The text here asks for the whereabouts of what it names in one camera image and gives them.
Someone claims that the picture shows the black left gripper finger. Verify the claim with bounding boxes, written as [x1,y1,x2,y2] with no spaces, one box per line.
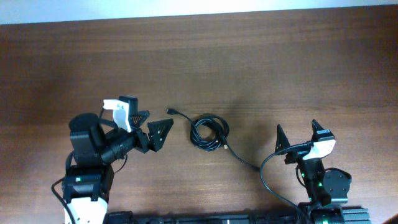
[147,118,174,152]
[129,110,150,127]

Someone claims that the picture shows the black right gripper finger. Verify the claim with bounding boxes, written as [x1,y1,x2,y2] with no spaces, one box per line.
[275,124,290,154]
[311,119,335,142]

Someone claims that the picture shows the black USB cable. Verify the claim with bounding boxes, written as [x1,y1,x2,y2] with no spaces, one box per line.
[165,108,261,172]

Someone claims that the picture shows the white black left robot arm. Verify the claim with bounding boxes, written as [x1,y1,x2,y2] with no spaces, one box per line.
[61,113,174,223]

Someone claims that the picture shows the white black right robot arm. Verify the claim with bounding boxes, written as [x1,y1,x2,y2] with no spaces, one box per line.
[275,120,352,223]

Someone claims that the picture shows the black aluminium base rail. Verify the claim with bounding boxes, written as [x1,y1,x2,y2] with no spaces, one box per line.
[103,208,371,224]

